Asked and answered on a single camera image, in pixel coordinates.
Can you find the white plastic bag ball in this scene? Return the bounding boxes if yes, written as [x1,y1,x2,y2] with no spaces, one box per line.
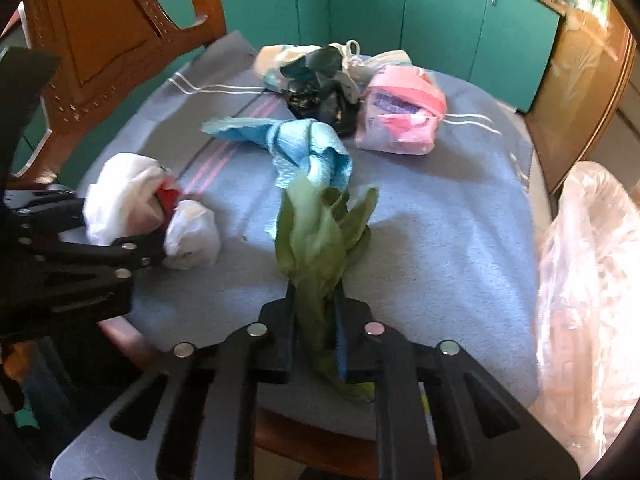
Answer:
[82,153,221,270]

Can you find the green vegetable leaves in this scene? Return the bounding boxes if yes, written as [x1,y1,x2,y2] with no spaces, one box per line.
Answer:
[274,176,378,403]

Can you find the blue wipe cloth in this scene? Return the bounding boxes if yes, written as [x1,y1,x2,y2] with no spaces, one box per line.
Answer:
[202,117,352,191]

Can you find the small pink plastic bag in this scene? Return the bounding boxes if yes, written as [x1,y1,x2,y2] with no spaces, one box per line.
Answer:
[355,65,447,156]

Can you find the black plastic bag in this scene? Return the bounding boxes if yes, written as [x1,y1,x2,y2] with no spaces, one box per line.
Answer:
[280,46,361,136]

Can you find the white blue paper cup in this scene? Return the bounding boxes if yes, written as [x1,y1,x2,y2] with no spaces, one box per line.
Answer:
[253,44,320,93]

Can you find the white tissue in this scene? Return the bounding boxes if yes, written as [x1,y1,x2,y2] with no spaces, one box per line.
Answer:
[333,39,380,87]

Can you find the light blue face mask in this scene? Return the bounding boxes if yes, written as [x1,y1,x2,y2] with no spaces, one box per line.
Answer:
[358,50,412,77]

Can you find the white mesh trash basket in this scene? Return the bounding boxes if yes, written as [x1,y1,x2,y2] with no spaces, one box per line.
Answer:
[533,162,639,474]

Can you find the teal kitchen cabinets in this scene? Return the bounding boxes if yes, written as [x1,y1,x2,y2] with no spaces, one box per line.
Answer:
[8,0,562,172]

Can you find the blue striped cloth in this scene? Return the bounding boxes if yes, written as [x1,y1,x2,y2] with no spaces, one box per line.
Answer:
[79,34,539,438]

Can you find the brown wooden chair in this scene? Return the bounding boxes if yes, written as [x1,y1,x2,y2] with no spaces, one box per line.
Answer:
[0,0,557,480]

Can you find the wooden framed glass door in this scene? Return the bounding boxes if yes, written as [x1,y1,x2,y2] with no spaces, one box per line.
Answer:
[524,0,637,194]

